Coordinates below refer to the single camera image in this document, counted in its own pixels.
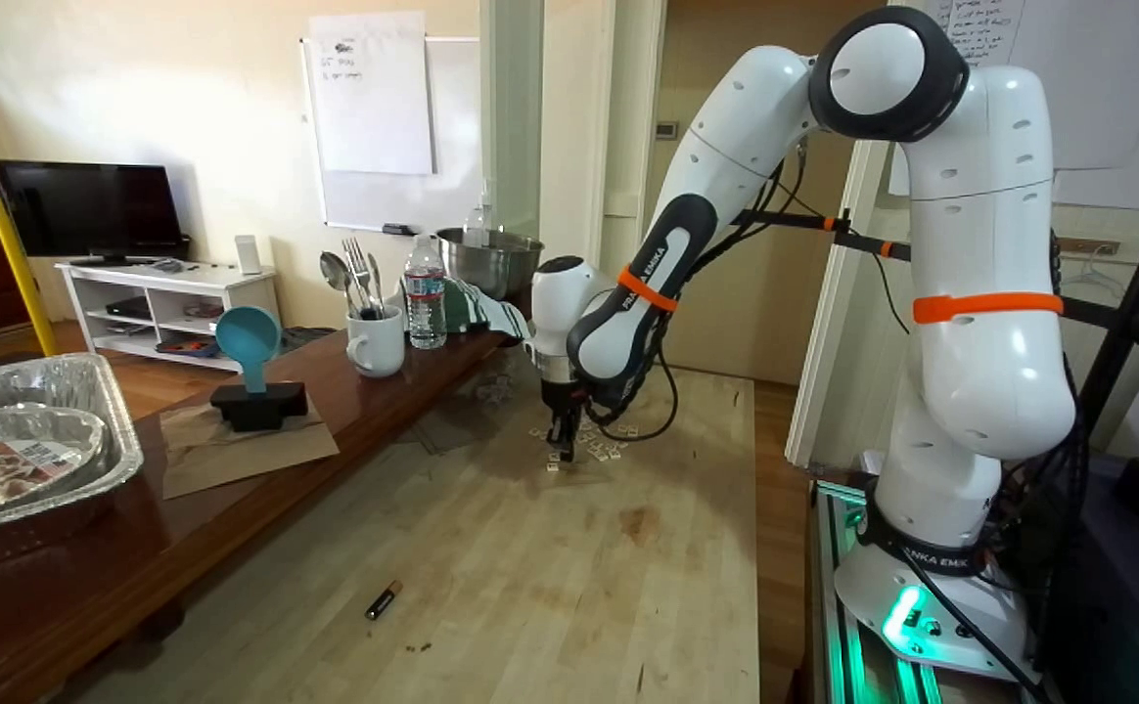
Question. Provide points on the white shelf unit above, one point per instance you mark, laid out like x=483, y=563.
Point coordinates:
x=178, y=308

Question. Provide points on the green striped white towel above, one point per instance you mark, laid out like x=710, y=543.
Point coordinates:
x=495, y=314

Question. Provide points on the black flat screen television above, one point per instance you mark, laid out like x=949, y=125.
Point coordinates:
x=91, y=209

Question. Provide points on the clear plastic water bottle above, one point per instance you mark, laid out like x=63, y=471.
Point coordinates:
x=426, y=299

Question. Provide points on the brown wooden counter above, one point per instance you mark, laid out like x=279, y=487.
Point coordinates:
x=74, y=588

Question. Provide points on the small crumpled foil tray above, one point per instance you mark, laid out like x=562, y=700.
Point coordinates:
x=20, y=454

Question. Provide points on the aluminium mounting frame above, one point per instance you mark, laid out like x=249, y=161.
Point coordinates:
x=842, y=650

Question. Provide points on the brown cardboard sheet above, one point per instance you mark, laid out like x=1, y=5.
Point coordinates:
x=241, y=454

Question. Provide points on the metal spoon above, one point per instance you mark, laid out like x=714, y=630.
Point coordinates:
x=336, y=273

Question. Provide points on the small white box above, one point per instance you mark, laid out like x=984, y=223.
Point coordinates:
x=249, y=257

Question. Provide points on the black base block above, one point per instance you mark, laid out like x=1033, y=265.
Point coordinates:
x=262, y=407

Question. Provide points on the black camera mount rod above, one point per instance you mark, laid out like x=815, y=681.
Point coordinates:
x=854, y=240

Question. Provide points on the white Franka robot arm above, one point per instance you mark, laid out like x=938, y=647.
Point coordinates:
x=984, y=325

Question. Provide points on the large aluminium foil tray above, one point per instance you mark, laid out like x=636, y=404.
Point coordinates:
x=103, y=393

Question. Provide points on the black tripod pole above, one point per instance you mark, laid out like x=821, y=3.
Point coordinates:
x=1136, y=291

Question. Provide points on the whiteboard with handwriting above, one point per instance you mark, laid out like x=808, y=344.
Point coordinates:
x=1119, y=78

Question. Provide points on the clear pump dispenser bottle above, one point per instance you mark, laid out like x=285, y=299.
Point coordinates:
x=480, y=223

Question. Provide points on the white mug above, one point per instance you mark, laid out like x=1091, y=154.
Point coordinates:
x=379, y=344

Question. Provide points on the white flipchart paper sheet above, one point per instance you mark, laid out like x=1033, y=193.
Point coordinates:
x=375, y=92

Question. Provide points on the dark blue cabinet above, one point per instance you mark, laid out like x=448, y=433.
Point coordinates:
x=1119, y=627

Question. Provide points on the pale kitchen utensil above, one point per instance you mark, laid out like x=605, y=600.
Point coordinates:
x=367, y=274

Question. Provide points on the yellow stick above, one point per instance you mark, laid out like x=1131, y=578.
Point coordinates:
x=20, y=274

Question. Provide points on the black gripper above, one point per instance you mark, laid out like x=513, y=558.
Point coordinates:
x=566, y=401

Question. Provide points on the teal plastic funnel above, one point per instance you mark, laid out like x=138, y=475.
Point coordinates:
x=249, y=342

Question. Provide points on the black marker pen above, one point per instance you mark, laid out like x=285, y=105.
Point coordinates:
x=383, y=600

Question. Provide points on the steel mixing bowl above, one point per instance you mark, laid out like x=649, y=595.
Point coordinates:
x=495, y=265

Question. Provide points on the clear plastic wrap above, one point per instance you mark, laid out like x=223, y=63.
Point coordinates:
x=495, y=385

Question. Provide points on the wall whiteboard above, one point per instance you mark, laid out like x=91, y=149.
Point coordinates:
x=457, y=131

